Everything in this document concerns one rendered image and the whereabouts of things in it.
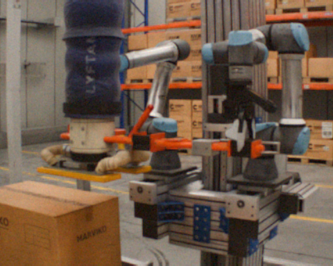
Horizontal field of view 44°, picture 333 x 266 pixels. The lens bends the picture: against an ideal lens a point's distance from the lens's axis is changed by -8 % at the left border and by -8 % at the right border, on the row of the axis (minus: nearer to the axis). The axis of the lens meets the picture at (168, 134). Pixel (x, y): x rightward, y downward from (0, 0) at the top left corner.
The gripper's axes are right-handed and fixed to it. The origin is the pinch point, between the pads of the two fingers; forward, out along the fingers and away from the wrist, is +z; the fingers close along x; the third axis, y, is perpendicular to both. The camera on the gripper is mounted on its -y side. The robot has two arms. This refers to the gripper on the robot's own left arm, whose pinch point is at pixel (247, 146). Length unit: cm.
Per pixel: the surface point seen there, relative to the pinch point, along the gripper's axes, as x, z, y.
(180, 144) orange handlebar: 3.8, 0.1, 21.2
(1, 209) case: 19, 32, 100
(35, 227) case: 18, 35, 78
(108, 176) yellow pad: 13.1, 11.4, 43.4
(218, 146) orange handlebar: 3.6, 0.0, 8.0
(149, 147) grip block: 5.5, 1.7, 32.0
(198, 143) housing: 3.8, -0.5, 14.8
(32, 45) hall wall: -685, -160, 913
